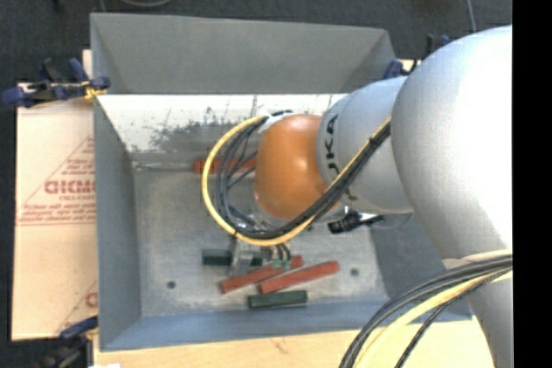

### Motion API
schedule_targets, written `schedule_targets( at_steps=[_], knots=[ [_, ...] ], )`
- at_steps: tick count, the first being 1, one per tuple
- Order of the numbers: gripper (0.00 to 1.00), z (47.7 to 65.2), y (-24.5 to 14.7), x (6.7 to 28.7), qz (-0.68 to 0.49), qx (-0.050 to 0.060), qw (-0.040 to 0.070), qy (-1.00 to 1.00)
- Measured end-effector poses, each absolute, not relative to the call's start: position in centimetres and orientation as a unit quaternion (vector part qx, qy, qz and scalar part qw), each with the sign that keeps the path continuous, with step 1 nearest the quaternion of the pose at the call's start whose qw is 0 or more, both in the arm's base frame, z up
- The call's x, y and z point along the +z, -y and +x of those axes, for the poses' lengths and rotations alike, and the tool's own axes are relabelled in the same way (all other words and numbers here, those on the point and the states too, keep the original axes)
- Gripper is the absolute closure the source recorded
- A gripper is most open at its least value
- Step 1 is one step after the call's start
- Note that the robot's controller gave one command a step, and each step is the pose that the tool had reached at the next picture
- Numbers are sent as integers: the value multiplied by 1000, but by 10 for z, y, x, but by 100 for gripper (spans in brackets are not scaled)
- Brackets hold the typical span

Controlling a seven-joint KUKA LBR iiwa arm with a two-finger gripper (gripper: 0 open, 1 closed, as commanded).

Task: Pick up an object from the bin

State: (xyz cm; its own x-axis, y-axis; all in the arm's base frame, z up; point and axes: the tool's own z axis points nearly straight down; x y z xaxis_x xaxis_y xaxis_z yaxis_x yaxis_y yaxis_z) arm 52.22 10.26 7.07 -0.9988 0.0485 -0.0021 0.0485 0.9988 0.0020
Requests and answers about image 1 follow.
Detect dark green flat block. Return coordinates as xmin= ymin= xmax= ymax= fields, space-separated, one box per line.
xmin=247 ymin=290 xmax=309 ymax=309
xmin=201 ymin=249 xmax=264 ymax=268

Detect red-brown flat block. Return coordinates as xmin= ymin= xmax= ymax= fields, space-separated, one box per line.
xmin=192 ymin=158 xmax=258 ymax=177
xmin=219 ymin=255 xmax=305 ymax=295
xmin=257 ymin=261 xmax=342 ymax=296

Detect grey metal bin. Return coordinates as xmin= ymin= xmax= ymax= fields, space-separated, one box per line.
xmin=89 ymin=12 xmax=475 ymax=352

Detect brown cardboard board red print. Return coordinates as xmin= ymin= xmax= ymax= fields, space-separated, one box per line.
xmin=10 ymin=49 xmax=100 ymax=341

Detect black cylinder on white bracket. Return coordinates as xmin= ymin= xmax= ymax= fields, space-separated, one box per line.
xmin=328 ymin=209 xmax=386 ymax=235

